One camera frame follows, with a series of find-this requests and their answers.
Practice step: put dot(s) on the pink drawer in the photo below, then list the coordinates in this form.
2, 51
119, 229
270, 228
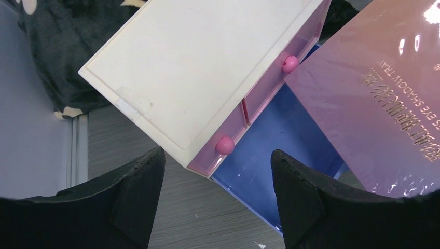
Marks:
273, 78
221, 144

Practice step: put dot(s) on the white drawer organizer box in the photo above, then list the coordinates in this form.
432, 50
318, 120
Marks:
177, 69

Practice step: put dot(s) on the black floral plush blanket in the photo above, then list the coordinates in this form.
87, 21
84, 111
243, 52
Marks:
63, 36

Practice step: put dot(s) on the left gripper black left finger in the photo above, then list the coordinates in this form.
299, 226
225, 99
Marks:
114, 210

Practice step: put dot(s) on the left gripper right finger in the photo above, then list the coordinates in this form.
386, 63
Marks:
317, 211

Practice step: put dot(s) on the holographic pink palette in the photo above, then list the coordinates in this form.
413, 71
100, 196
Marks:
373, 90

